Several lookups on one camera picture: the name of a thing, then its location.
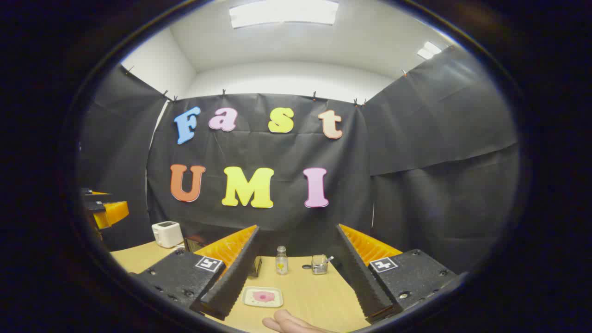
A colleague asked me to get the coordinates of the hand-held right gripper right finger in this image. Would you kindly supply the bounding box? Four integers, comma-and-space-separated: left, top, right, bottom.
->
335, 224, 458, 323

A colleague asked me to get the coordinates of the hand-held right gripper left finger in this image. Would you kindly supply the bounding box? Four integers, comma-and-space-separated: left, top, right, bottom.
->
129, 225, 260, 321

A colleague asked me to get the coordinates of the cream square plate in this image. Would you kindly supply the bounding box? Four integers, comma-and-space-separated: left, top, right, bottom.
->
242, 286, 284, 308

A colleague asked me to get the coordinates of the black electric oven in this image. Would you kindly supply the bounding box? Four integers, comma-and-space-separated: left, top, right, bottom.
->
184, 234, 262, 278

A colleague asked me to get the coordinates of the white toaster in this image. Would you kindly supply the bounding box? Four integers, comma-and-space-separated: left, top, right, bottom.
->
152, 221, 184, 249

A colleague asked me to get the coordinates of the black backdrop cloth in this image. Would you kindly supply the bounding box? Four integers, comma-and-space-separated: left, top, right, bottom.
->
79, 46, 521, 276

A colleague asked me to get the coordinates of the small ceiling light panel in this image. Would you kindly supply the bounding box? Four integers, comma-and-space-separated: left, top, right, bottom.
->
416, 41, 443, 61

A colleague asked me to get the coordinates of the large ceiling light panel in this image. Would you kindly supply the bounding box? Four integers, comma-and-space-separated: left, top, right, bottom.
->
229, 0, 339, 29

